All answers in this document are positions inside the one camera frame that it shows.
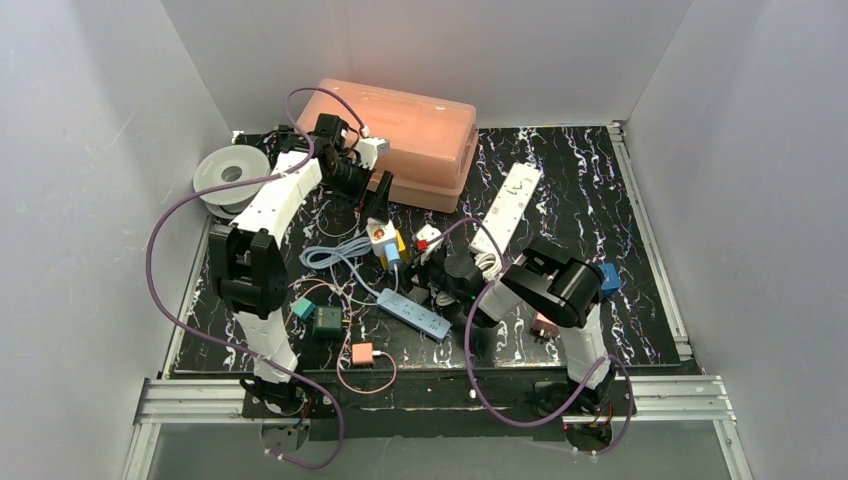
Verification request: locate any pink translucent plastic storage box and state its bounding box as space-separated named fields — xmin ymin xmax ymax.
xmin=297 ymin=79 xmax=478 ymax=213

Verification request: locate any white long power strip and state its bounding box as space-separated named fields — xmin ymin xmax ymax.
xmin=483 ymin=163 xmax=542 ymax=253

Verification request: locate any thin pink usb cable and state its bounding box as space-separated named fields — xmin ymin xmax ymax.
xmin=284 ymin=278 xmax=399 ymax=395

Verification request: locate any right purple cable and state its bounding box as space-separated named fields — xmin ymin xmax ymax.
xmin=430 ymin=217 xmax=636 ymax=458

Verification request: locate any teal plug adapter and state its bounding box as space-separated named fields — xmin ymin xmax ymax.
xmin=291 ymin=297 xmax=316 ymax=322

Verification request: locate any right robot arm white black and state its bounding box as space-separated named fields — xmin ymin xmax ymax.
xmin=401 ymin=237 xmax=614 ymax=404

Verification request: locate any light blue cable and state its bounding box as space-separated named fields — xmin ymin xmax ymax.
xmin=299 ymin=233 xmax=399 ymax=299

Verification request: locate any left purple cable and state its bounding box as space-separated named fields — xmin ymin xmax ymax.
xmin=145 ymin=86 xmax=372 ymax=472

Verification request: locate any small pink usb charger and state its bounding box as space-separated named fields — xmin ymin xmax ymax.
xmin=351 ymin=343 xmax=375 ymax=367

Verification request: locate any purple cable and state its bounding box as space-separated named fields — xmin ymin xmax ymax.
xmin=145 ymin=86 xmax=372 ymax=472
xmin=430 ymin=217 xmax=636 ymax=458

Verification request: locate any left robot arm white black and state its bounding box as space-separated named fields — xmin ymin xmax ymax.
xmin=208 ymin=113 xmax=392 ymax=384

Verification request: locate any thin white usb cable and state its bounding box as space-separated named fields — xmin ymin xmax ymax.
xmin=291 ymin=218 xmax=399 ymax=313

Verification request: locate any pink plug adapter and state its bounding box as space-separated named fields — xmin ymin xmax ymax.
xmin=531 ymin=313 xmax=559 ymax=339

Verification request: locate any aluminium frame rail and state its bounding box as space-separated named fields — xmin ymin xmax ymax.
xmin=133 ymin=375 xmax=737 ymax=425

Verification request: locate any grey filament spool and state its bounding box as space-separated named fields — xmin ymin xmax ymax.
xmin=193 ymin=145 xmax=271 ymax=220

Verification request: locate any white power cord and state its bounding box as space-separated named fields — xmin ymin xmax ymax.
xmin=474 ymin=251 xmax=509 ymax=280

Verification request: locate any white cube charger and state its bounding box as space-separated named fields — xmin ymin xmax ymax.
xmin=366 ymin=218 xmax=397 ymax=257

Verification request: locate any light blue power strip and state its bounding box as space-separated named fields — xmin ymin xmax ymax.
xmin=377 ymin=289 xmax=451 ymax=342

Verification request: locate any small light blue charger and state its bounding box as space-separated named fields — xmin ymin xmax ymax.
xmin=384 ymin=243 xmax=402 ymax=269

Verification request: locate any yellow cube socket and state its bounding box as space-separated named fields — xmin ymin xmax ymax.
xmin=380 ymin=230 xmax=407 ymax=271

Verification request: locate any dark green cube charger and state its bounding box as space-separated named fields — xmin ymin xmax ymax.
xmin=312 ymin=306 xmax=345 ymax=340

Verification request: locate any blue plug adapter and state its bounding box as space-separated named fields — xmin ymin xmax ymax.
xmin=599 ymin=263 xmax=622 ymax=298

